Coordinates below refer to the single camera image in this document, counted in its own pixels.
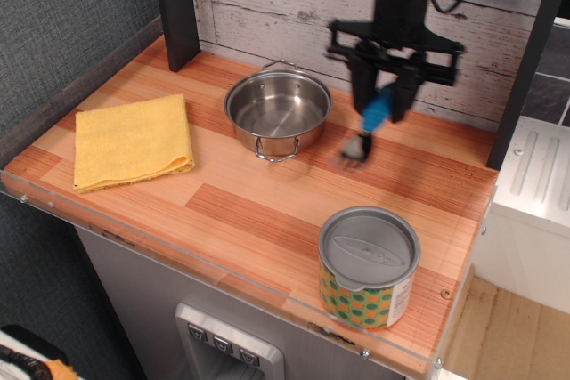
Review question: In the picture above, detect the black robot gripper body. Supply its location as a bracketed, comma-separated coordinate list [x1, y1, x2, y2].
[327, 0, 464, 86]

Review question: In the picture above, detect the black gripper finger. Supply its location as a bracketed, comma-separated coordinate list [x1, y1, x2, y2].
[392, 69, 422, 123]
[348, 51, 378, 113]

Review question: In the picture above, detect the blue handled metal fork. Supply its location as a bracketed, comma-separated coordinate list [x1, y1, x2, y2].
[338, 83, 395, 169]

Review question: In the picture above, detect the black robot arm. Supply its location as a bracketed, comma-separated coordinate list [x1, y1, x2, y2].
[328, 0, 465, 122]

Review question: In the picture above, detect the stainless steel pot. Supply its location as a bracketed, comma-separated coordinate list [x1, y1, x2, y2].
[224, 60, 333, 163]

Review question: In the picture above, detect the patterned can with grey lid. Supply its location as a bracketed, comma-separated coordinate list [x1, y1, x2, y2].
[318, 206, 421, 330]

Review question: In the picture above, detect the white toy sink unit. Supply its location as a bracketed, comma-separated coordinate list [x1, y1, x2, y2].
[469, 17, 570, 317]

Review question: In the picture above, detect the yellow folded cloth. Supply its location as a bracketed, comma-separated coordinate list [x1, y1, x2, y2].
[73, 94, 195, 193]

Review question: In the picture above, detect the clear acrylic edge guard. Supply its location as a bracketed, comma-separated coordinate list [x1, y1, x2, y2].
[3, 161, 496, 379]

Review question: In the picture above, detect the grey toy fridge cabinet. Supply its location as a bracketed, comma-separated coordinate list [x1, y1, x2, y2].
[77, 229, 400, 379]

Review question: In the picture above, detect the silver dispenser panel with buttons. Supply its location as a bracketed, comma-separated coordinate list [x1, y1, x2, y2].
[175, 303, 285, 379]

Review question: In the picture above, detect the orange sponge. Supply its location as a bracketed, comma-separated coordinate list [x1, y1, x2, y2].
[45, 360, 80, 380]

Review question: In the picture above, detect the dark right shelf post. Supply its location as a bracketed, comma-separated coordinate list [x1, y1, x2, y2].
[486, 0, 562, 171]

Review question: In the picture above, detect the dark shelf post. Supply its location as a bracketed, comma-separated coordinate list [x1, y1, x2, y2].
[486, 0, 562, 171]
[159, 0, 200, 72]

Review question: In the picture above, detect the dark left shelf post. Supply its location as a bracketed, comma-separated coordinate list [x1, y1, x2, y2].
[159, 0, 200, 72]

